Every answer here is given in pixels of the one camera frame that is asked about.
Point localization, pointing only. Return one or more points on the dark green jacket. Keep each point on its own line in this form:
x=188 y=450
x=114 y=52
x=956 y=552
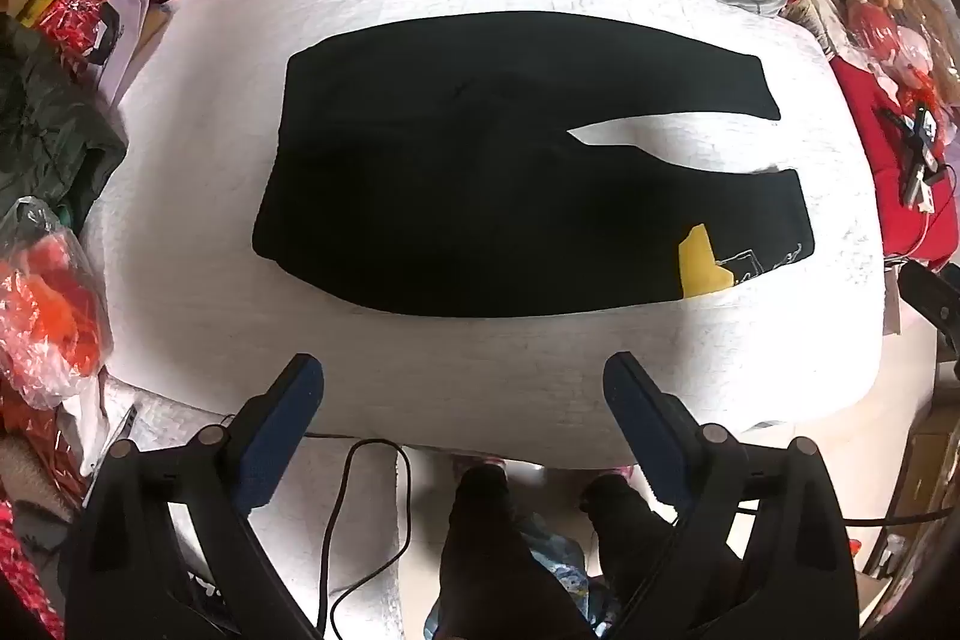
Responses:
x=45 y=123

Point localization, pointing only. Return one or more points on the brown cardboard box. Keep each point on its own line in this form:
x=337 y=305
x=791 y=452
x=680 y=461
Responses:
x=926 y=460

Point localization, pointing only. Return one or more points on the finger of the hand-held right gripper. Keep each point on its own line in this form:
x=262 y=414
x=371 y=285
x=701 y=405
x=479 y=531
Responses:
x=934 y=302

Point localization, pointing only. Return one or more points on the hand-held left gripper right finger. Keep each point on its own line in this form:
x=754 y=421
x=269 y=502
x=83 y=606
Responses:
x=641 y=430

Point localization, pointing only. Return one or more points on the plastic bag with orange items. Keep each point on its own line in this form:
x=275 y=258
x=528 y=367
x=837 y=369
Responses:
x=45 y=310

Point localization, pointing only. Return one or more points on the plush toy in plastic bag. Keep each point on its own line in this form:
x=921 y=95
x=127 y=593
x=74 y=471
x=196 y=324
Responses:
x=885 y=3

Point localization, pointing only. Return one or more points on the person's leg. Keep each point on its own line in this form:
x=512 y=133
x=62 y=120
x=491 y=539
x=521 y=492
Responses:
x=480 y=550
x=622 y=520

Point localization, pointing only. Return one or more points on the person's right leg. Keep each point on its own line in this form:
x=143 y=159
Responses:
x=622 y=520

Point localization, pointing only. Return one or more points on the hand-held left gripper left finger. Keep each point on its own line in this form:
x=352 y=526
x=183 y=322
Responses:
x=279 y=430

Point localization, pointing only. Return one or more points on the black clip gadget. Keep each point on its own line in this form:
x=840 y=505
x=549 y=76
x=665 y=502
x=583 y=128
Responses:
x=921 y=149

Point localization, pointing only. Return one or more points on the black pants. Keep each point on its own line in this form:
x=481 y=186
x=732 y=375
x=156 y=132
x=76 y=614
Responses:
x=480 y=175

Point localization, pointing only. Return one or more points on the white packet with black label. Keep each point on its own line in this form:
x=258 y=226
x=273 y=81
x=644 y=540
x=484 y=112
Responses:
x=124 y=33

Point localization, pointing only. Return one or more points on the person's left leg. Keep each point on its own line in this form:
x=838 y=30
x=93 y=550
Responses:
x=480 y=550

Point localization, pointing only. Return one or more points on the white quilted blanket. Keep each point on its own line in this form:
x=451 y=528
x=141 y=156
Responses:
x=202 y=145

